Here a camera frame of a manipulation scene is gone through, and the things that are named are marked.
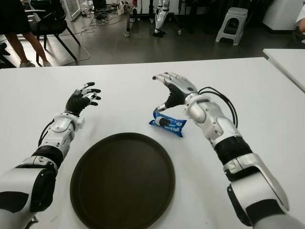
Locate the white humanoid robot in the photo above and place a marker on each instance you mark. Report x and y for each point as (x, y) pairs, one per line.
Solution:
(159, 17)

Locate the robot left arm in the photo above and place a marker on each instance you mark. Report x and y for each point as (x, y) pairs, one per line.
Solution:
(59, 125)

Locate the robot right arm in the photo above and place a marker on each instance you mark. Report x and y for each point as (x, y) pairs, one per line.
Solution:
(219, 128)

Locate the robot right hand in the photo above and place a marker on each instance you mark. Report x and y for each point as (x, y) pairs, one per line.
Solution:
(178, 90)

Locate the white side table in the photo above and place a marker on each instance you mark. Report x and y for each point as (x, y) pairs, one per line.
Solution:
(289, 62)

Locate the round dark brown tray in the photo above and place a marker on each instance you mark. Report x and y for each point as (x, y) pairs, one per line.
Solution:
(122, 181)

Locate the white framed panel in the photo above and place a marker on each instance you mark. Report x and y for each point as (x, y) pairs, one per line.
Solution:
(74, 12)

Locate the black chair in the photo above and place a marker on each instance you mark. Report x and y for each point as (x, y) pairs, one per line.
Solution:
(53, 25)

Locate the white cabinet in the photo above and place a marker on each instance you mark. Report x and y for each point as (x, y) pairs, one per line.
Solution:
(281, 14)

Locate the person in black shorts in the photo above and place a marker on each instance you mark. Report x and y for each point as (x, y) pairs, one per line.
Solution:
(12, 16)

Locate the white plastic stool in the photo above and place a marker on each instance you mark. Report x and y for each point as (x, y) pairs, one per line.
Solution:
(232, 14)

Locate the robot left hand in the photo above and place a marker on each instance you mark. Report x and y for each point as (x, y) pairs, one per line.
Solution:
(75, 102)

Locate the black wheeled metal frame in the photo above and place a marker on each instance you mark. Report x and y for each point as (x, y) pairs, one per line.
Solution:
(128, 21)

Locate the blue Oreo packet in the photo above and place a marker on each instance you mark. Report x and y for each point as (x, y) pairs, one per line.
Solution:
(170, 124)

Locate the person in white shirt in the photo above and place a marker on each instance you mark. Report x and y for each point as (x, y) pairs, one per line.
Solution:
(301, 23)

